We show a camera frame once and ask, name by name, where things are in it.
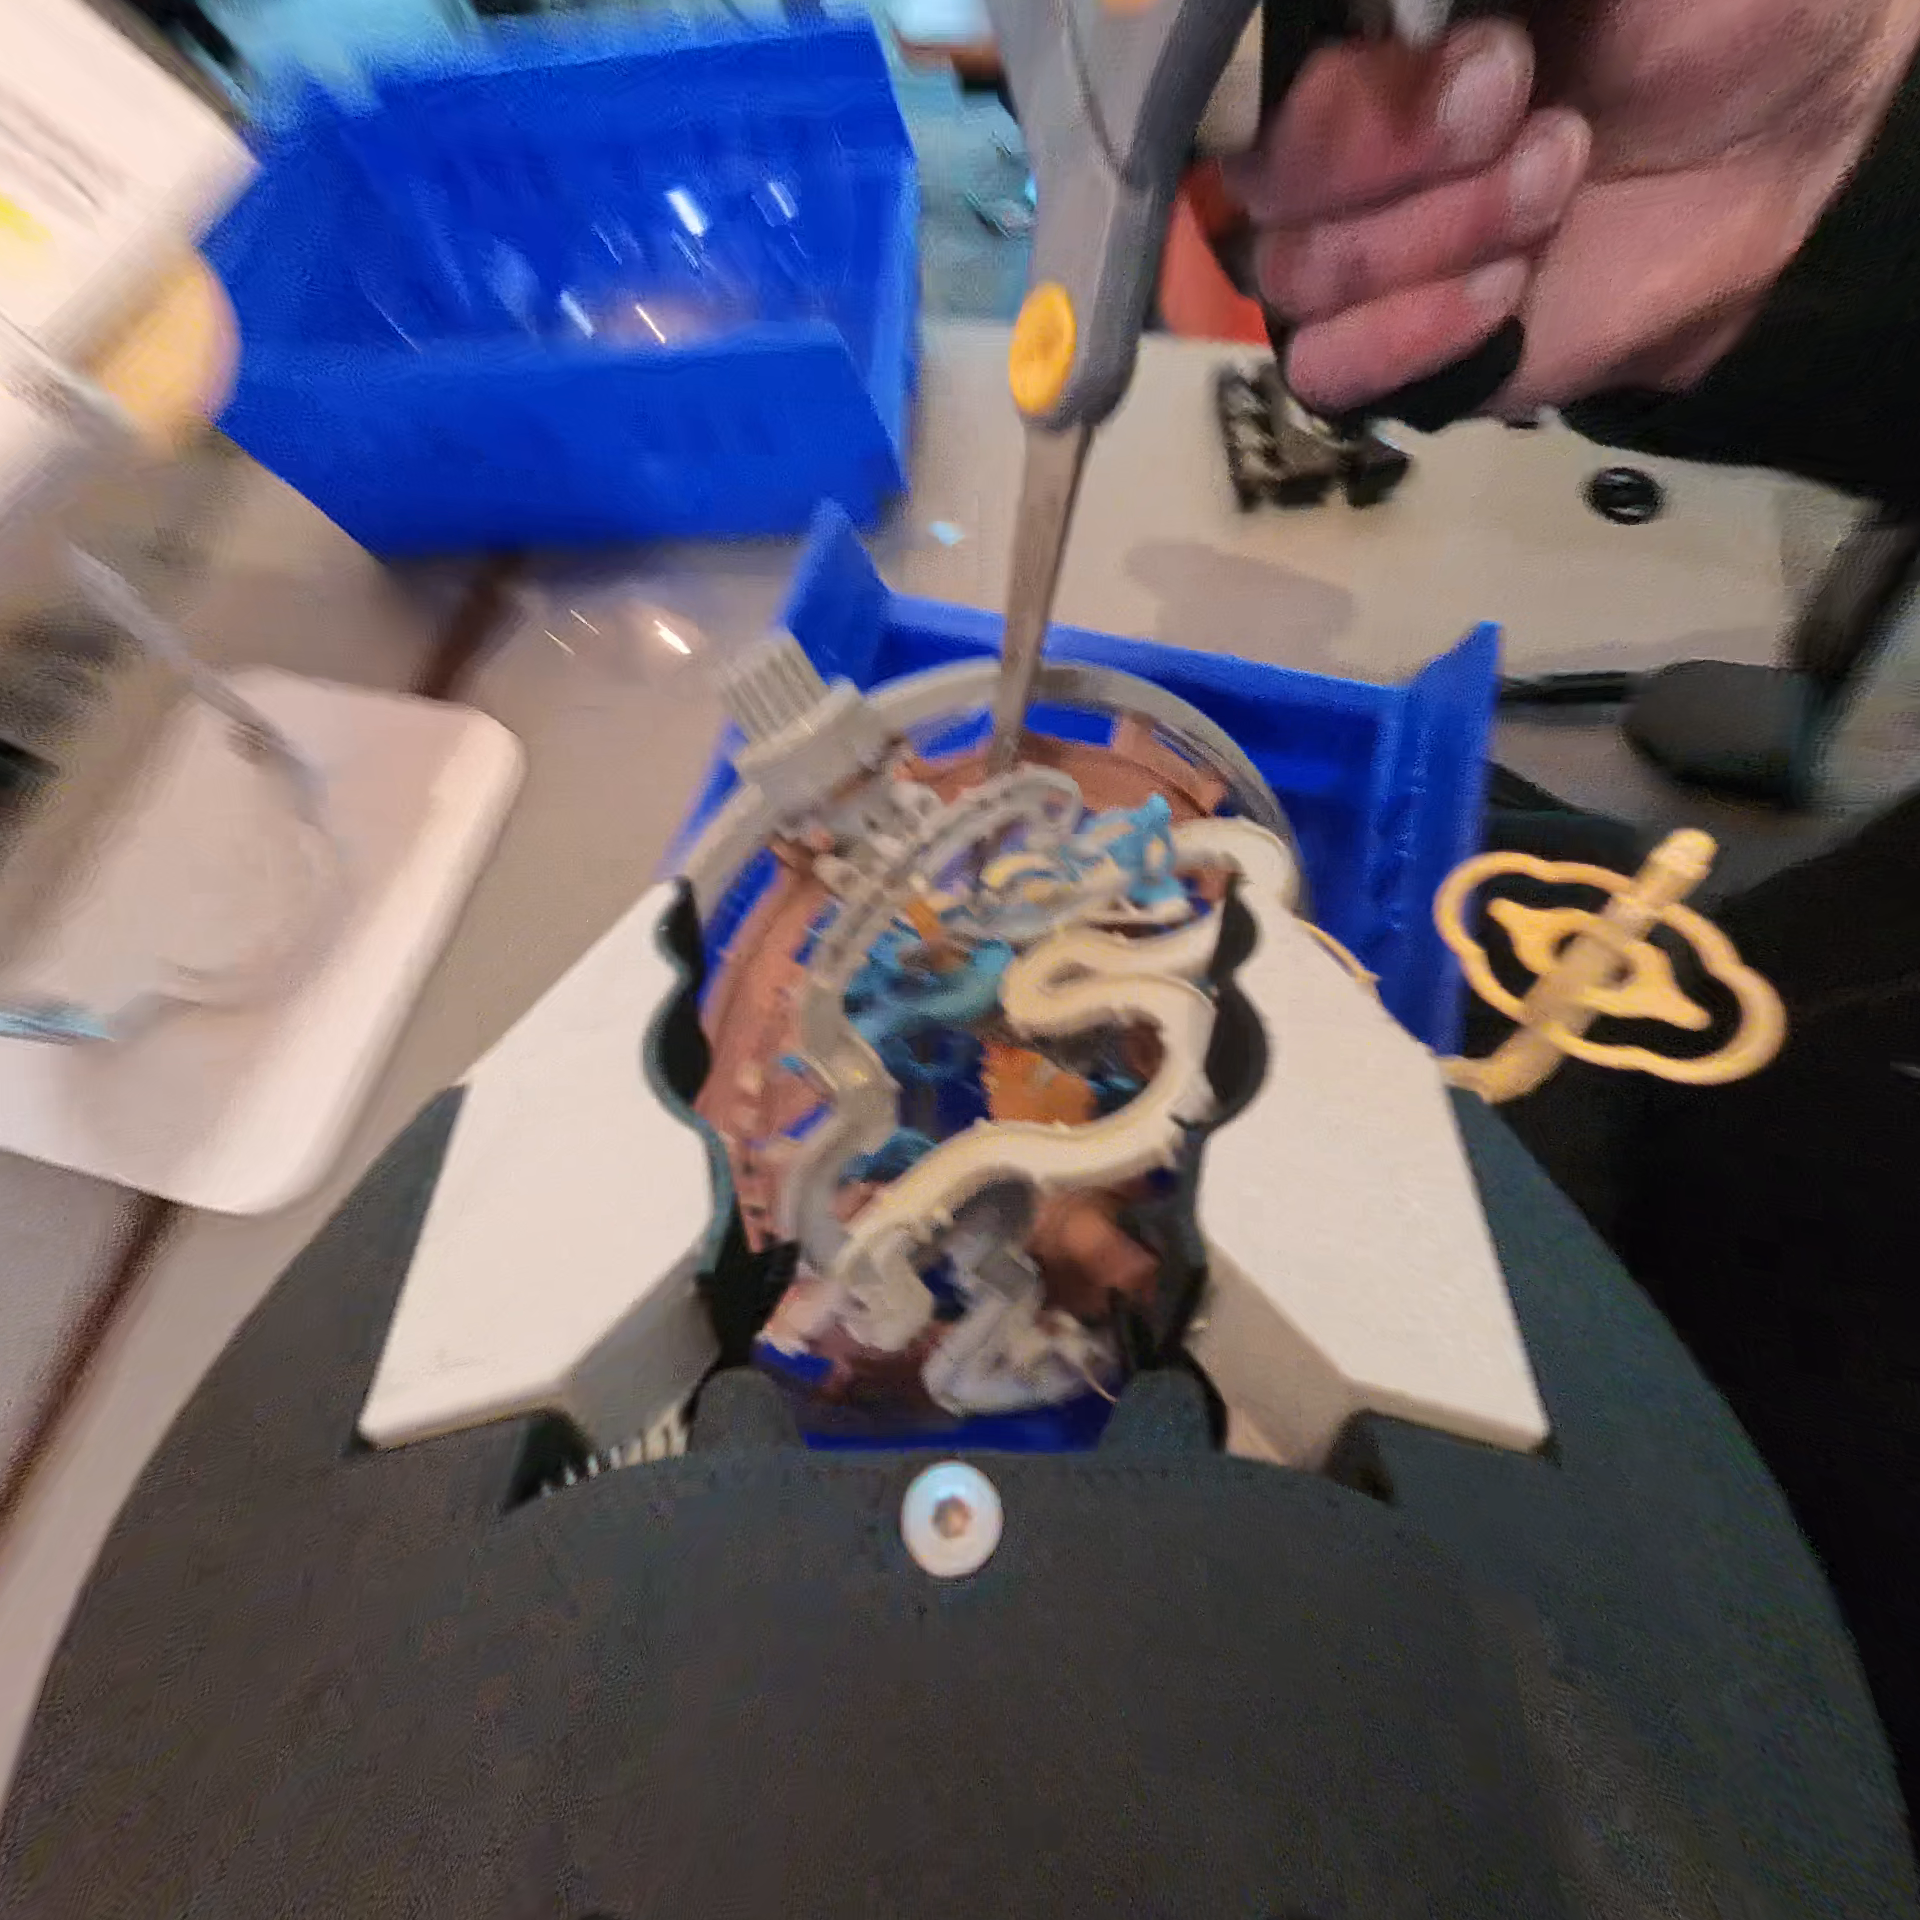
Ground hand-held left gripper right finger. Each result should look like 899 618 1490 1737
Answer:
1185 863 1550 1464

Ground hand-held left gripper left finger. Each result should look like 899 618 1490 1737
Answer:
360 879 737 1450

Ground pale yellow plastic track piece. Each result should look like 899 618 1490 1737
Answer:
1433 830 1788 1103

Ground small blue plastic bin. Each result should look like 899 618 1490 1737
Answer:
668 504 1503 1450

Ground grey handled scissors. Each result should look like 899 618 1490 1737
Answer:
980 0 1306 775

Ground marble maze ball toy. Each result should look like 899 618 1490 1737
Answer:
674 659 1306 1419

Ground person's right forearm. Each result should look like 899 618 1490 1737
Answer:
1560 197 1920 506

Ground person's right hand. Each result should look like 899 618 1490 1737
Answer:
1245 0 1920 430

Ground black connector block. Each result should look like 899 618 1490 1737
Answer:
1213 360 1413 512

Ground orange storage bin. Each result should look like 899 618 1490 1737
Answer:
1163 164 1278 350

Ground white book stand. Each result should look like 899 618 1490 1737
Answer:
0 452 528 1216

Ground person's black sweater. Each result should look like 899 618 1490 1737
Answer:
1462 765 1920 1818

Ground black stand base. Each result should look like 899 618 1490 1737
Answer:
1629 510 1920 804

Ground large blue plastic bin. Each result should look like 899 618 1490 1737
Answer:
200 23 924 558

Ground clear plastic dome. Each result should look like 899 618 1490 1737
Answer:
376 164 840 363

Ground printed instruction sheet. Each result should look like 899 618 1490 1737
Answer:
0 0 258 349

